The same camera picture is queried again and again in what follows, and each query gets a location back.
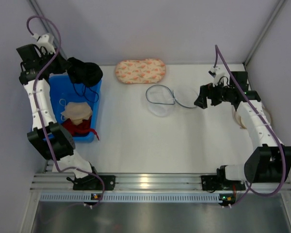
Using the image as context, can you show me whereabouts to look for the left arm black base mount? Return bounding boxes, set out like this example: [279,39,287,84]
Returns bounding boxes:
[67,175,116,191]

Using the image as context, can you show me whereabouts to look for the beige bra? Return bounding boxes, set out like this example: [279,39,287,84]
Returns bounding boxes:
[59,99,93,121]

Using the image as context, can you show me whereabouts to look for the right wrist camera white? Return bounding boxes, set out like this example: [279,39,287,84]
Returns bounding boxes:
[208,67,225,86]

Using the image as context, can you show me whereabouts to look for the red bra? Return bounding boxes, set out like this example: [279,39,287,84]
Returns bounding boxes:
[62,117,99,143]

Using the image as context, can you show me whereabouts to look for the floral patterned laundry bag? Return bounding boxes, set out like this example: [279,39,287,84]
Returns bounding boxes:
[114,58,166,84]

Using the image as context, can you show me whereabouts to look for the black bra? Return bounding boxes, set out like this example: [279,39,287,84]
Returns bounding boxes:
[67,57,104,101]

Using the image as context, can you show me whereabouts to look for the purple cable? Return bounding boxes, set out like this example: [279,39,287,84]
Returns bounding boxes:
[213,44,288,210]
[26,16,105,207]

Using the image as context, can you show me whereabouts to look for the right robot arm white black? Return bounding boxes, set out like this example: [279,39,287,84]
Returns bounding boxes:
[194,68,291,183]

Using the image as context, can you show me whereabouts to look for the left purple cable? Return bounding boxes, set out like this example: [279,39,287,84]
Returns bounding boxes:
[26,16,105,207]

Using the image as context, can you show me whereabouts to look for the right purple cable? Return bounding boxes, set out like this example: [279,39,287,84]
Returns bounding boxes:
[213,44,288,210]

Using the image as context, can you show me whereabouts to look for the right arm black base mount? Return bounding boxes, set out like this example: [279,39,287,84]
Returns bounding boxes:
[201,175,245,192]

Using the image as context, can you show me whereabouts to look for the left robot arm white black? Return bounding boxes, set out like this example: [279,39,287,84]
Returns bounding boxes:
[17,44,103,190]

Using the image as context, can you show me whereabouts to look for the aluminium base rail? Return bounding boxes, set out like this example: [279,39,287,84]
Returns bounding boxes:
[30,160,291,202]

